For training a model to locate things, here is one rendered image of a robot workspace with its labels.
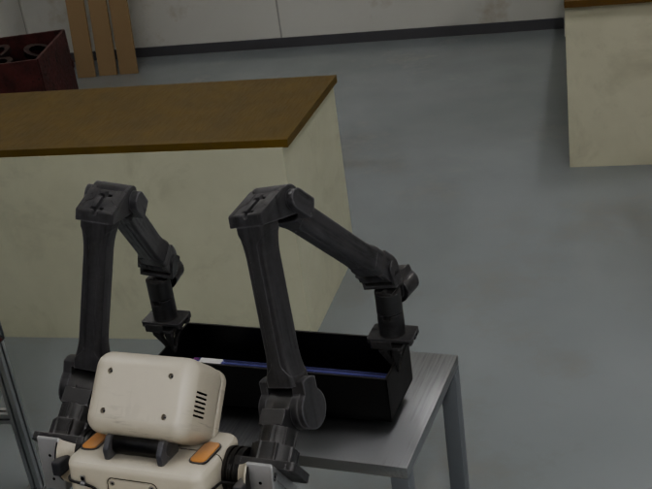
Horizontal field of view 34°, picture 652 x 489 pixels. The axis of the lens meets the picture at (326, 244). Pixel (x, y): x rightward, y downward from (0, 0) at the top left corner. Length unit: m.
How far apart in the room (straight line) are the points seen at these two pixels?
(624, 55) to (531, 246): 1.21
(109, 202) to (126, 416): 0.42
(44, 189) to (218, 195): 0.76
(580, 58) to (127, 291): 2.59
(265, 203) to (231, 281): 2.43
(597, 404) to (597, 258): 1.12
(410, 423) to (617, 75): 3.51
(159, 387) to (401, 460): 0.63
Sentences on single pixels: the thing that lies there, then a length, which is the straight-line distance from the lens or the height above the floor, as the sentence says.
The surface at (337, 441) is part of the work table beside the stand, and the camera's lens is 2.36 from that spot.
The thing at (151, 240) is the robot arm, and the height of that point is 1.27.
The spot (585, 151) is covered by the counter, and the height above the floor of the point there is 0.09.
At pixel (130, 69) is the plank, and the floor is 0.04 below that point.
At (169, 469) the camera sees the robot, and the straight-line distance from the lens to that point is 1.89.
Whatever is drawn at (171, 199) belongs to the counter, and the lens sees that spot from 4.22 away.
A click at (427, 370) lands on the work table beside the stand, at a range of 2.56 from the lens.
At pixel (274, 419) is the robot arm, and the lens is 1.93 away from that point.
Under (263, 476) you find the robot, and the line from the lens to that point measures 1.87.
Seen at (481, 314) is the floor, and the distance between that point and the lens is 4.39.
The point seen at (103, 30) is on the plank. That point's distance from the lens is 8.89.
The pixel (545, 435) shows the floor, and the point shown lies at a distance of 3.69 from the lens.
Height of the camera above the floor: 2.17
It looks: 25 degrees down
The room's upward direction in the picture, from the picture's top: 8 degrees counter-clockwise
